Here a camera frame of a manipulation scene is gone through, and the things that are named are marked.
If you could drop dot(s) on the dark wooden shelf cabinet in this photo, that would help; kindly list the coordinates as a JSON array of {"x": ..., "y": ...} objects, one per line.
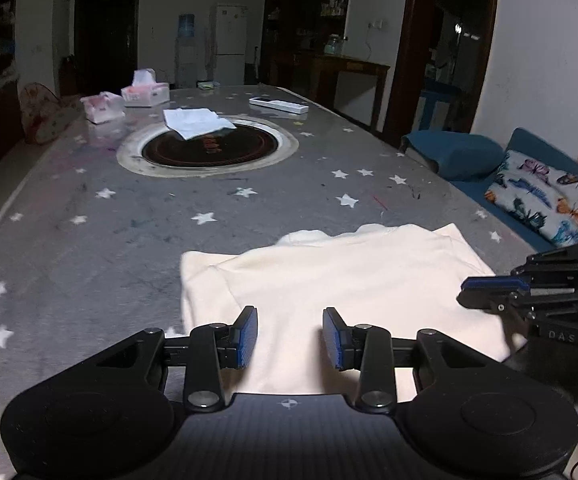
[{"x": 294, "y": 32}]

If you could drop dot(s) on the butterfly print pillow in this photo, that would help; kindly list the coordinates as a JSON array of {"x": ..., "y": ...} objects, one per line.
[{"x": 541, "y": 197}]

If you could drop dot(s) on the water dispenser with blue bottle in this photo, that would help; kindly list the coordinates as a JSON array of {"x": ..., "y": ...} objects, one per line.
[{"x": 186, "y": 66}]

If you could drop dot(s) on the white refrigerator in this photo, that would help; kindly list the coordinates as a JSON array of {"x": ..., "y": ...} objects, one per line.
[{"x": 229, "y": 25}]

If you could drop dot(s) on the round black induction cooktop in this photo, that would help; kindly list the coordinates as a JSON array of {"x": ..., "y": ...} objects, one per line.
[{"x": 157, "y": 151}]

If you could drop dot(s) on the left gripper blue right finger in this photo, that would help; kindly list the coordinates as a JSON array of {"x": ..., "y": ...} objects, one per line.
[{"x": 338, "y": 339}]

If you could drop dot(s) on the white paper on cooktop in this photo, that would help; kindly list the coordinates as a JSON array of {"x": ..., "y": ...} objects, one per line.
[{"x": 189, "y": 123}]

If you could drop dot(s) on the small white pink tissue pack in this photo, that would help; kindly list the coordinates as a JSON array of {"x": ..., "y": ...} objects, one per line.
[{"x": 104, "y": 107}]

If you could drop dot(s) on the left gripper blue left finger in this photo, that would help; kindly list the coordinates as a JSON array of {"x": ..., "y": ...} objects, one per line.
[{"x": 243, "y": 336}]

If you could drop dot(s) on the white remote control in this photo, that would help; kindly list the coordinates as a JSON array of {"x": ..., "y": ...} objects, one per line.
[{"x": 279, "y": 105}]

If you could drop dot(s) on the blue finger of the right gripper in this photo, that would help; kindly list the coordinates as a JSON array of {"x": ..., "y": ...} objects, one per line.
[
  {"x": 494, "y": 283},
  {"x": 491, "y": 302}
]

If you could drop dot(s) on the dark wooden side table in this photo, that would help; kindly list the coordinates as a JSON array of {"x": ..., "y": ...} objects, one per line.
[{"x": 351, "y": 87}]

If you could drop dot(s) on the cream garment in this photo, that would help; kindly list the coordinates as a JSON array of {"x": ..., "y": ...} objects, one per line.
[{"x": 403, "y": 279}]

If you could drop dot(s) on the floral fabric basket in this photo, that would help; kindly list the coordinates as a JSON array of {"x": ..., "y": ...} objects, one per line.
[{"x": 44, "y": 116}]

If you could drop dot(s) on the white pink tissue box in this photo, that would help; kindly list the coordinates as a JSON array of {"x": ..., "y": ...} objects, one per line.
[{"x": 145, "y": 91}]

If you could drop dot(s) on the blue sofa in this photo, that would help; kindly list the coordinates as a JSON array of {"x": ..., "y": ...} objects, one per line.
[{"x": 470, "y": 162}]

